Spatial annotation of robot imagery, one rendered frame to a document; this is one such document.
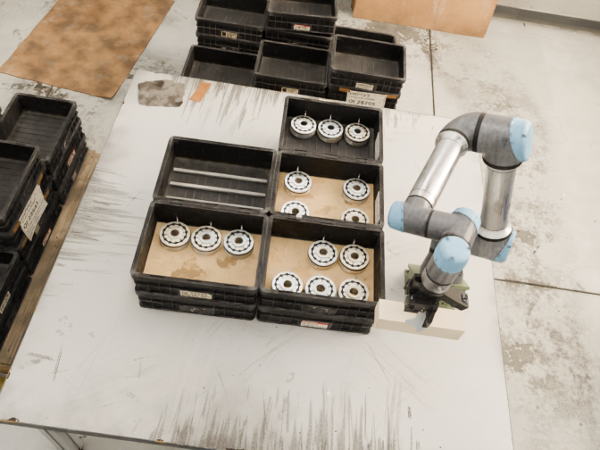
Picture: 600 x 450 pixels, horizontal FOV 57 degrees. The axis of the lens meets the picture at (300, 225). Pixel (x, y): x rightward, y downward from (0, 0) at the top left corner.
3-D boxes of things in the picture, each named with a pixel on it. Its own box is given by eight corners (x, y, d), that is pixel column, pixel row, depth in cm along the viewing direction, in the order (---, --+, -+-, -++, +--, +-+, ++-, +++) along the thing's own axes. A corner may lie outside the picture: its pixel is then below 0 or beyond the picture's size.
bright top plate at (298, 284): (304, 276, 186) (305, 275, 186) (298, 302, 180) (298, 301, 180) (276, 269, 186) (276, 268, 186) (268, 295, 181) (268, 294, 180)
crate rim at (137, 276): (268, 218, 192) (269, 213, 190) (257, 295, 174) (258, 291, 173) (152, 203, 190) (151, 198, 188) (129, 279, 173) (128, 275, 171)
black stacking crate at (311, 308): (376, 247, 201) (383, 229, 192) (376, 322, 184) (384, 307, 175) (267, 234, 200) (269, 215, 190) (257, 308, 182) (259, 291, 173)
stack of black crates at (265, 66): (322, 95, 343) (331, 50, 316) (318, 130, 326) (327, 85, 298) (258, 85, 342) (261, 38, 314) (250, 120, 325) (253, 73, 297)
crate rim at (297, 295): (382, 232, 194) (384, 229, 192) (383, 310, 176) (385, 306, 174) (268, 218, 192) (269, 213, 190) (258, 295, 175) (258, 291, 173)
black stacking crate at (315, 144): (376, 129, 236) (382, 109, 227) (376, 183, 219) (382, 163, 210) (283, 117, 234) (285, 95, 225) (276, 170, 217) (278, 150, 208)
